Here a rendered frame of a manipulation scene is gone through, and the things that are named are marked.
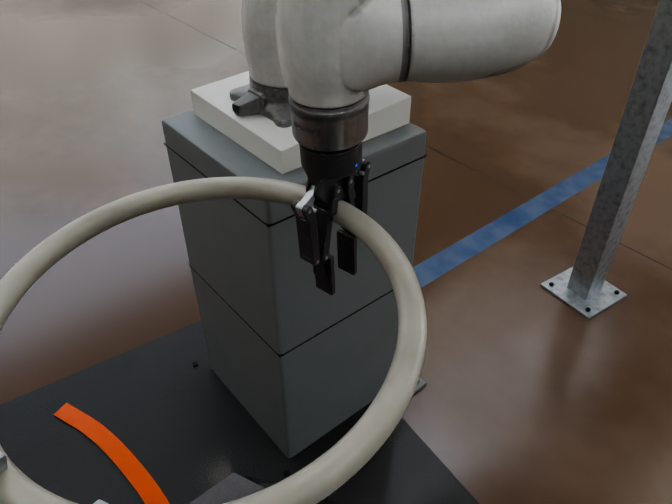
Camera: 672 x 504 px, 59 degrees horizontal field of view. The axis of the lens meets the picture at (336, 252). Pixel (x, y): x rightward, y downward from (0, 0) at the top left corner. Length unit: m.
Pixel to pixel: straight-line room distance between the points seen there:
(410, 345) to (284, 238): 0.54
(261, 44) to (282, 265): 0.40
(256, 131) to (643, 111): 1.08
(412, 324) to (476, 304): 1.42
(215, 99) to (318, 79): 0.65
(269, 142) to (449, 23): 0.54
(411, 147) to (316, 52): 0.64
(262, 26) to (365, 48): 0.51
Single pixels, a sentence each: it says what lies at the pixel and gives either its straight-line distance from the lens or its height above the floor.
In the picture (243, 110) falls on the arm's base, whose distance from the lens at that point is 1.15.
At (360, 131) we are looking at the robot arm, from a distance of 0.67.
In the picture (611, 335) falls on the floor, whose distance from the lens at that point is 2.06.
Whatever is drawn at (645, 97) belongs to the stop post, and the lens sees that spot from 1.79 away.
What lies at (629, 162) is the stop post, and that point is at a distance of 1.86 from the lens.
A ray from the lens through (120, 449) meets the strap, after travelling 1.68.
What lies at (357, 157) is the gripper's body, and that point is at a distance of 0.70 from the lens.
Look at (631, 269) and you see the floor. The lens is 2.35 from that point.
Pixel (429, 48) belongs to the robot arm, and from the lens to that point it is 0.62.
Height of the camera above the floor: 1.35
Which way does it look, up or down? 38 degrees down
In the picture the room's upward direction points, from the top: straight up
